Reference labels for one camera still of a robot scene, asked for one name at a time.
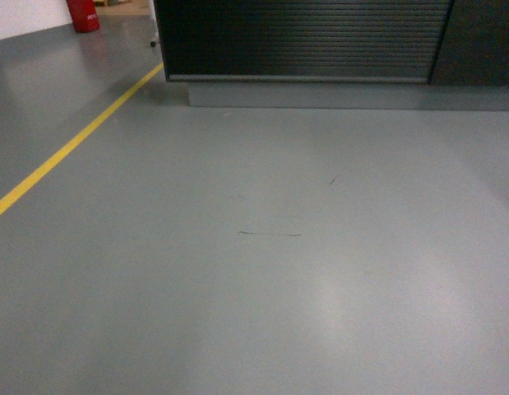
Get red fire extinguisher box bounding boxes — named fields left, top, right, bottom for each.
left=66, top=0, right=100, bottom=33

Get black checkout counter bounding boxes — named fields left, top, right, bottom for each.
left=155, top=1, right=509, bottom=111

